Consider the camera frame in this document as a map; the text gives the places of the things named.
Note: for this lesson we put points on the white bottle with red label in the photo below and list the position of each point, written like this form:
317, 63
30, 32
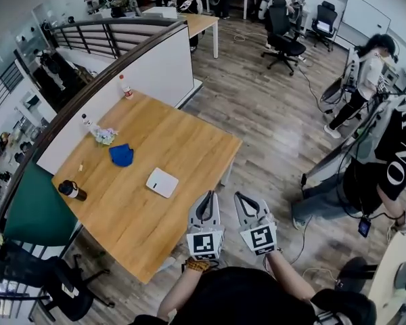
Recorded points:
126, 88

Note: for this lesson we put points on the black office chair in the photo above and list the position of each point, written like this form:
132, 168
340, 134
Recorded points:
325, 19
284, 29
67, 289

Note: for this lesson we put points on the white partition panel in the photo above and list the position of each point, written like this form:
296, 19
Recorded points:
149, 73

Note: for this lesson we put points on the green panel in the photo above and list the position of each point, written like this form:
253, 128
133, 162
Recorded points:
37, 208

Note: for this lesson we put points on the round beige table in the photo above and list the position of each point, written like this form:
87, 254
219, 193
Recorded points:
389, 283

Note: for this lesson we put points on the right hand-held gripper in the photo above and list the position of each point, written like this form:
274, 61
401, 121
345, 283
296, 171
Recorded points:
258, 237

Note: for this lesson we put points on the black flask with white band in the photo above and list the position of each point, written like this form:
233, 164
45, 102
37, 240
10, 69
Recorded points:
72, 190

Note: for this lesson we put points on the small clear bottle black cap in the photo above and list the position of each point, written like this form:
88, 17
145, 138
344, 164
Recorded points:
86, 120

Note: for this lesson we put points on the white table leg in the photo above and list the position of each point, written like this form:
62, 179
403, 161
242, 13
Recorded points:
228, 172

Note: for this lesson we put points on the person's black shirt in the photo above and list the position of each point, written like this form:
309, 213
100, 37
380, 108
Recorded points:
247, 300

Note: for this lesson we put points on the pastel artificial flower bunch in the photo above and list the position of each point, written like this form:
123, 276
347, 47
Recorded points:
104, 136

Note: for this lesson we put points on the white whiteboard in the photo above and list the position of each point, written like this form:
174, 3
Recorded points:
363, 20

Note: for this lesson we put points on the person's right forearm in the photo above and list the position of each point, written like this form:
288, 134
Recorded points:
287, 276

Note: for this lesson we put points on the blue cloth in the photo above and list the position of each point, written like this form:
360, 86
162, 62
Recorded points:
122, 154

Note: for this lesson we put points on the person's left forearm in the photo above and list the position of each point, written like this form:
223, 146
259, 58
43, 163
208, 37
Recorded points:
179, 293

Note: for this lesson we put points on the wooden desk with white legs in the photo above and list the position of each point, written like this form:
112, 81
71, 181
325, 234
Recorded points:
199, 22

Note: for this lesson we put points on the small beige scrap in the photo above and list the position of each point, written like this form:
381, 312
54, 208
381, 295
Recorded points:
81, 167

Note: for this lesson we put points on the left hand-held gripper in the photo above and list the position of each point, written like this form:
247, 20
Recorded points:
204, 240

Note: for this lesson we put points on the dark curved handrail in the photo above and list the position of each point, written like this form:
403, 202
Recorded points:
71, 110

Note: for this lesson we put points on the black bar railing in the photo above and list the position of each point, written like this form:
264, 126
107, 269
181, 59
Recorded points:
98, 34

